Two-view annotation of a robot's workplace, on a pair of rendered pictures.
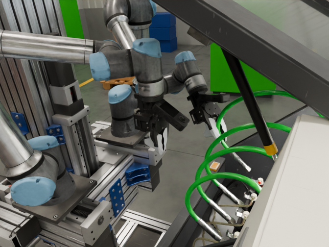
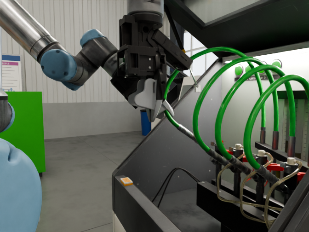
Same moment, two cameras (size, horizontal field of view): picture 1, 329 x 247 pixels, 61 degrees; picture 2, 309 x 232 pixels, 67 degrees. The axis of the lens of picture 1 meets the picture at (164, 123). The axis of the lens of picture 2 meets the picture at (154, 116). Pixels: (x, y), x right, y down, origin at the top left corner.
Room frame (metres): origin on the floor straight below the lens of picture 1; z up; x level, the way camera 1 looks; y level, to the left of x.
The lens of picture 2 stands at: (0.49, 0.44, 1.28)
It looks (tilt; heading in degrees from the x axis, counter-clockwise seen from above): 6 degrees down; 301
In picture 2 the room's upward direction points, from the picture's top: straight up
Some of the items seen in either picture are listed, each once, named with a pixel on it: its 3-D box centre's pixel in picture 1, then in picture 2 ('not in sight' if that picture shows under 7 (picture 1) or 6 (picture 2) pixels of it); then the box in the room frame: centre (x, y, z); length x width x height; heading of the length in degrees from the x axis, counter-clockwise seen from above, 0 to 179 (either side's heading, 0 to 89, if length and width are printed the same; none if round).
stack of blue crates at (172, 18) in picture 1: (150, 26); not in sight; (7.43, 0.15, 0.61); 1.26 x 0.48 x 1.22; 62
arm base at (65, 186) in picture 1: (52, 181); not in sight; (0.83, 0.43, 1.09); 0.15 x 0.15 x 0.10
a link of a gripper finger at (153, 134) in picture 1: (155, 133); (157, 78); (0.73, 0.03, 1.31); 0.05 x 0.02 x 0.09; 148
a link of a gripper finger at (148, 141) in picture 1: (152, 143); (146, 101); (0.75, 0.04, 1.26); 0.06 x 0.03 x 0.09; 58
